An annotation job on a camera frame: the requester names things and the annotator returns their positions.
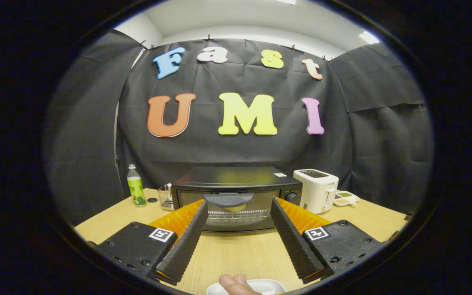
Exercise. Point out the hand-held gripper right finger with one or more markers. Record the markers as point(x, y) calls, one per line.
point(291, 241)

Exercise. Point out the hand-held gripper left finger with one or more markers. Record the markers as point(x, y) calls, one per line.
point(187, 246)

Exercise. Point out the black toaster oven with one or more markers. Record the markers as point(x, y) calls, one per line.
point(232, 176)

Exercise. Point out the white toaster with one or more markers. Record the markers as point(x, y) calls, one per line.
point(316, 188)

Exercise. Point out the white plate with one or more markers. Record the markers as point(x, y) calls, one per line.
point(271, 285)

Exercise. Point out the metal mesh holder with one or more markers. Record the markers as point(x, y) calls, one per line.
point(165, 198)

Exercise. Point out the small black cap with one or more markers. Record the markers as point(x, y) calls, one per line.
point(152, 200)

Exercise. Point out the white divided snack dish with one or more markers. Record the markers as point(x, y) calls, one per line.
point(346, 198)

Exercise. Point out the green drink bottle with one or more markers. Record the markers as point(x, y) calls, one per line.
point(136, 190)

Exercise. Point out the ceiling light panel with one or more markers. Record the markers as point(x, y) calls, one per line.
point(368, 37)

